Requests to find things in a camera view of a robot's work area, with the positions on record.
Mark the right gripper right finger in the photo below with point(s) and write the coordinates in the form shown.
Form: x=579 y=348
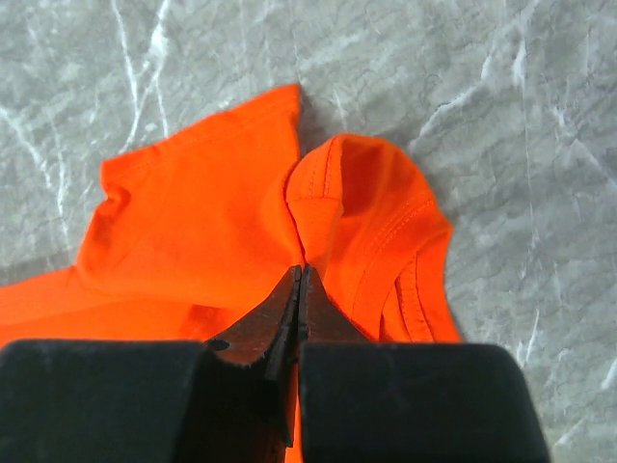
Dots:
x=327 y=338

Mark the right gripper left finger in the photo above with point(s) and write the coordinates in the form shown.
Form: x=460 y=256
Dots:
x=256 y=355

